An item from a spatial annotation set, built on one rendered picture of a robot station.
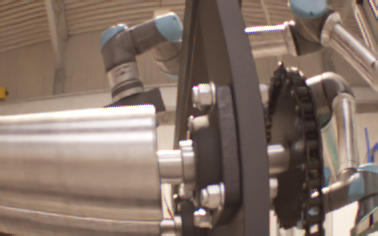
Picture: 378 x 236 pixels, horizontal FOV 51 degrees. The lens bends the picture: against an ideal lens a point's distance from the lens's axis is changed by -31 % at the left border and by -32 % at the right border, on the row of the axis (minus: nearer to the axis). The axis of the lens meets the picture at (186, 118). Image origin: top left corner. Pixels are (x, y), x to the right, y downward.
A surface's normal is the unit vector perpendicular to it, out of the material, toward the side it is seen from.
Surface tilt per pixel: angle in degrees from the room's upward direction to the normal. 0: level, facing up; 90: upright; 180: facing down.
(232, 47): 90
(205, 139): 82
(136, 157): 98
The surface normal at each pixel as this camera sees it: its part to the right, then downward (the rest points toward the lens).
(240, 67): 0.05, -0.41
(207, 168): -0.07, -0.07
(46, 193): 0.09, 0.40
